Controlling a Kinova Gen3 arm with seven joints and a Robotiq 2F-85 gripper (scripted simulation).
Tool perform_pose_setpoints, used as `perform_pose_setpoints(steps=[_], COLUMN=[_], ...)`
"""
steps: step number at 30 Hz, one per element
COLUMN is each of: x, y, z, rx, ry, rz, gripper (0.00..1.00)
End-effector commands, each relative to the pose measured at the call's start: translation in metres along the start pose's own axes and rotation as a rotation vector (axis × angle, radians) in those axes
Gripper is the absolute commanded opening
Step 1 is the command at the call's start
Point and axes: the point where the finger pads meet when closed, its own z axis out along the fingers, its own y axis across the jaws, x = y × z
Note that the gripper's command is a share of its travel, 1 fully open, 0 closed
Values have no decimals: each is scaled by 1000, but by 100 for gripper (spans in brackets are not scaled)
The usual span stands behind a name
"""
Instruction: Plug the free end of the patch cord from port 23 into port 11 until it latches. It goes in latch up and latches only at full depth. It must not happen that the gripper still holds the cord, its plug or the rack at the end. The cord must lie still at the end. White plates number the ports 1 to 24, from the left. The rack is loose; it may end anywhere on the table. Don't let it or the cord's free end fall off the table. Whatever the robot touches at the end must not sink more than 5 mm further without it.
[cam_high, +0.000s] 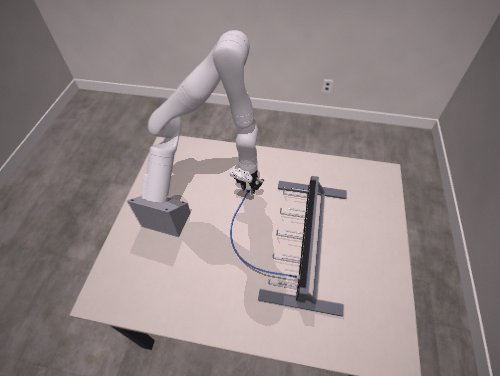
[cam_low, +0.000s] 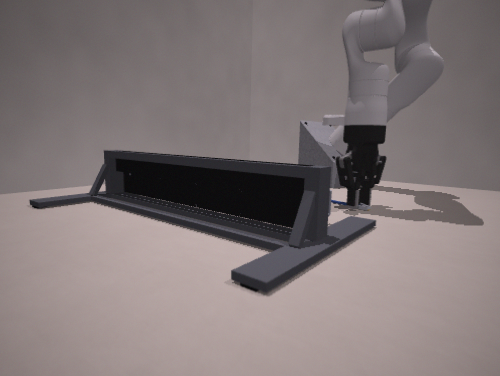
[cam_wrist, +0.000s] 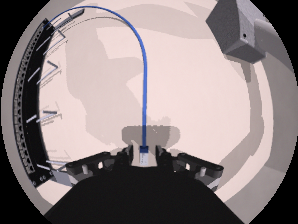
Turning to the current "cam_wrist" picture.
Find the grey ethernet plug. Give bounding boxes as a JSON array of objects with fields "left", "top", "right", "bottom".
[{"left": 140, "top": 146, "right": 149, "bottom": 165}]

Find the dark grey rack frame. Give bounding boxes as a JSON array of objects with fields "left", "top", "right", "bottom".
[{"left": 12, "top": 8, "right": 85, "bottom": 189}]

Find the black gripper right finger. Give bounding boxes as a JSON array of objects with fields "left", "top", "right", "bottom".
[{"left": 154, "top": 145, "right": 224, "bottom": 192}]

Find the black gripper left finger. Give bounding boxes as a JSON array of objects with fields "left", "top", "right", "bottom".
[{"left": 65, "top": 145, "right": 134, "bottom": 187}]

